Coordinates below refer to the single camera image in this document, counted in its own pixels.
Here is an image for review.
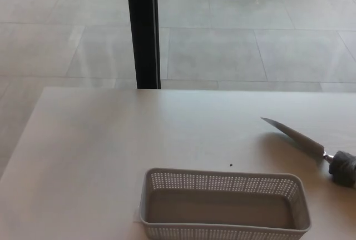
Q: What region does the black vertical window frame post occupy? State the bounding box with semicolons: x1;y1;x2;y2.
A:
125;0;162;89

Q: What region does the grey perforated plastic basket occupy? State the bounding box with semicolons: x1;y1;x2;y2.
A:
139;167;312;240

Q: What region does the silver garden trowel taped handle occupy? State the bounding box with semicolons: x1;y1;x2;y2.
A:
260;117;356;188

